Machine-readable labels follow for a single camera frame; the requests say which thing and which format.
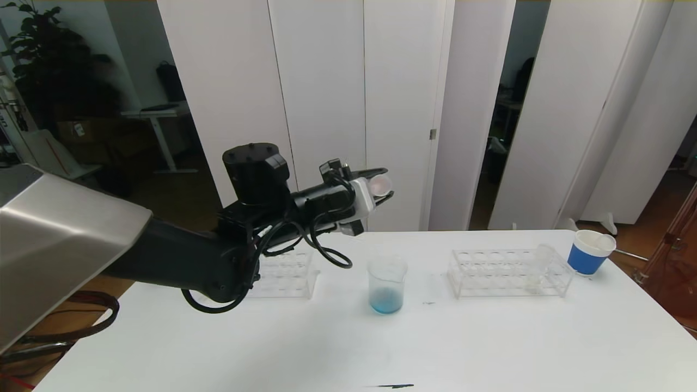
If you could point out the clear acrylic test tube rack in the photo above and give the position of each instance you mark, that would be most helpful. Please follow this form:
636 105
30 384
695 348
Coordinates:
506 288
294 277

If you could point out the black backpack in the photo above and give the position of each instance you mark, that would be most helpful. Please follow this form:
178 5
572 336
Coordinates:
171 81

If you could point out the test tube with pale yellow pigment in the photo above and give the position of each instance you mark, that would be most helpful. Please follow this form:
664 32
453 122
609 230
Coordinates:
536 279

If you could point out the test tube with red pigment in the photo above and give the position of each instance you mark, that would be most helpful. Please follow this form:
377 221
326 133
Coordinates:
381 186
603 243

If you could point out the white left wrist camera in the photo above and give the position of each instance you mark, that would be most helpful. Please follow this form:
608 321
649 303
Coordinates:
364 198

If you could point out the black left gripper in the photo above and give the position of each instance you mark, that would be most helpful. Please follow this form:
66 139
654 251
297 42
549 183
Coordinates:
362 197

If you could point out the brown metal stand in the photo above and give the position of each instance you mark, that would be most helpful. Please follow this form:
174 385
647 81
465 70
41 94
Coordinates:
675 272

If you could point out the white machine with red line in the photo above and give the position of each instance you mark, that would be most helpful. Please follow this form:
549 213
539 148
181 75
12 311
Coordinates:
54 155

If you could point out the dark green potted plant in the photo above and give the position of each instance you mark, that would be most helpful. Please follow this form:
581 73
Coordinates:
54 65

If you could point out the blue and white paper cup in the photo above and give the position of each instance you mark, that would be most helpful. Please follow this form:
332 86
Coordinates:
585 261

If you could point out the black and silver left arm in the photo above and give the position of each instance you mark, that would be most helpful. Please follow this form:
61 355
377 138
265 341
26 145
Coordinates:
65 245

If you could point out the clear plastic beaker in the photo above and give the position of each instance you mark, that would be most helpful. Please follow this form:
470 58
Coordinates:
386 302

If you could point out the white robot column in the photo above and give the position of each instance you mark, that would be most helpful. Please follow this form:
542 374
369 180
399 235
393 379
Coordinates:
11 120

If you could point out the grey metal chair leg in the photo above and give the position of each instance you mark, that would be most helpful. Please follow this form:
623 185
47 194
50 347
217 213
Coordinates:
43 350

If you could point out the brown cardboard box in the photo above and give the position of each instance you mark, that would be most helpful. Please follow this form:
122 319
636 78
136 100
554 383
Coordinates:
81 129

